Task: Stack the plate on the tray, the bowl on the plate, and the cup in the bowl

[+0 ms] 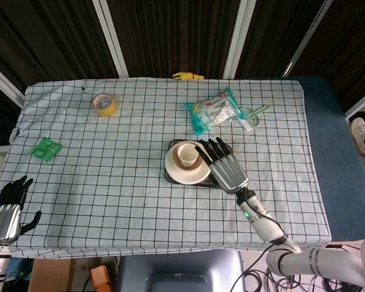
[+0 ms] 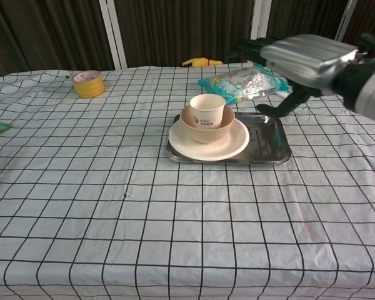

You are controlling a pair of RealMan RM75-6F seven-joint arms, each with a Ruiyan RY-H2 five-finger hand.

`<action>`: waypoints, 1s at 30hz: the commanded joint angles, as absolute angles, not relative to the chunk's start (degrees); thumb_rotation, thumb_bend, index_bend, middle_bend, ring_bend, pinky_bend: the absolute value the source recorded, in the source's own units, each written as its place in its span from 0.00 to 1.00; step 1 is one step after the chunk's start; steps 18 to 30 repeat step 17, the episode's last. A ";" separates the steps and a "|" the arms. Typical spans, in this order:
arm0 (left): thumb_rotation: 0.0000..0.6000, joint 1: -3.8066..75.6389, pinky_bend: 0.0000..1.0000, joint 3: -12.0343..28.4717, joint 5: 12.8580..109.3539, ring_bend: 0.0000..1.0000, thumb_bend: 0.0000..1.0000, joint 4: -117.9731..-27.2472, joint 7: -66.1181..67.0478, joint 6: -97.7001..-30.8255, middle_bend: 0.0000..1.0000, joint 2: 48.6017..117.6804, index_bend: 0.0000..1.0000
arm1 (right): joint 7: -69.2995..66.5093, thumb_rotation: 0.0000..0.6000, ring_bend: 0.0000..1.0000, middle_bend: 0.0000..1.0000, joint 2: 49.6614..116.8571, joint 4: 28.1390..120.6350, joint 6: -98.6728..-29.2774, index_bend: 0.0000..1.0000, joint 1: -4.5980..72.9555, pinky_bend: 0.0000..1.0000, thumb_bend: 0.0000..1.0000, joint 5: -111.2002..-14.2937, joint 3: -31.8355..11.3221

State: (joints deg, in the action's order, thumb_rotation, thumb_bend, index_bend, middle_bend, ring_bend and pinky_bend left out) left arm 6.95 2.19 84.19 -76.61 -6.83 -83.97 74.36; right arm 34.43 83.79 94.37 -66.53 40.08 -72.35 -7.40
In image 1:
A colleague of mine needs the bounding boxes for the black metal tray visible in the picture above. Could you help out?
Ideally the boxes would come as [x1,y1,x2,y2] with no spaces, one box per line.
[164,139,234,188]

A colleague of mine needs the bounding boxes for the yellow plastic toy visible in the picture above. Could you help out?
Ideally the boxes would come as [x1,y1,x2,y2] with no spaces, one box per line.
[172,71,205,81]

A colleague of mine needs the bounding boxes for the orange box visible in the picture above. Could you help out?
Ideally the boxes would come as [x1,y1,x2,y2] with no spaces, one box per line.
[89,264,113,292]

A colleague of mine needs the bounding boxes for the black floor cables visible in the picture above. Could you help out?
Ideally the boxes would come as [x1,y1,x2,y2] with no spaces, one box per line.
[245,245,364,292]

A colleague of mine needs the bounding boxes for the white sneaker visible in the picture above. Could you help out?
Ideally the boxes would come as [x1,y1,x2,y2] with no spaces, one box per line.
[350,117,365,158]

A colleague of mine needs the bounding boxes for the white paper cup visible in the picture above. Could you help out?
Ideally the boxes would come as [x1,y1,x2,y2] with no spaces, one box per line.
[178,142,201,167]

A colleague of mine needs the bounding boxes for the beige bowl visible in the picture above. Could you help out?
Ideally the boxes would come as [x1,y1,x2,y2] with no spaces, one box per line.
[172,142,206,170]

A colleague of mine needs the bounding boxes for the yellow tape roll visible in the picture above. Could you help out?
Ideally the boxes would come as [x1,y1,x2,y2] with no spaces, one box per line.
[92,93,117,117]

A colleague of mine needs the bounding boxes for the brown cardboard box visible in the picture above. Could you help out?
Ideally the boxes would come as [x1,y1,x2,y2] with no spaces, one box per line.
[29,257,77,292]

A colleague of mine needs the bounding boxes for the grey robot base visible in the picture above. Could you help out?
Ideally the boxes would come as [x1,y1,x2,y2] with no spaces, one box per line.
[115,248,247,292]

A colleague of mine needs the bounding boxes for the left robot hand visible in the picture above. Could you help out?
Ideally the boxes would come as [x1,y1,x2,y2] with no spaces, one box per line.
[0,175,43,246]

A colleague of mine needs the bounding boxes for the teal snack package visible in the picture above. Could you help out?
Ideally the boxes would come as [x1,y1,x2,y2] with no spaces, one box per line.
[184,86,247,137]

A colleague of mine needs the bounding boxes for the checked light blue tablecloth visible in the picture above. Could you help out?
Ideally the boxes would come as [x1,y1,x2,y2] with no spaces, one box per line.
[0,77,332,259]

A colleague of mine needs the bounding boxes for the white round plate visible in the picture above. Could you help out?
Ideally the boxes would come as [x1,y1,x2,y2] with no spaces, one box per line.
[165,140,212,185]

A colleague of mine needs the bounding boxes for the white partition frame post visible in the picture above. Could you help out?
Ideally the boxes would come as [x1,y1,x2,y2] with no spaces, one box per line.
[0,59,25,108]
[92,0,128,77]
[223,0,258,79]
[282,0,334,77]
[345,91,365,119]

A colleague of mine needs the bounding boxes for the green sachet packet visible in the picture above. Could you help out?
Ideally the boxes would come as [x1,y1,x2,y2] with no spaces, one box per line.
[30,137,63,163]

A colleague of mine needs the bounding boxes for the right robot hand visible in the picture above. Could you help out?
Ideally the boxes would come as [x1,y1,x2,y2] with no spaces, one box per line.
[195,137,249,195]

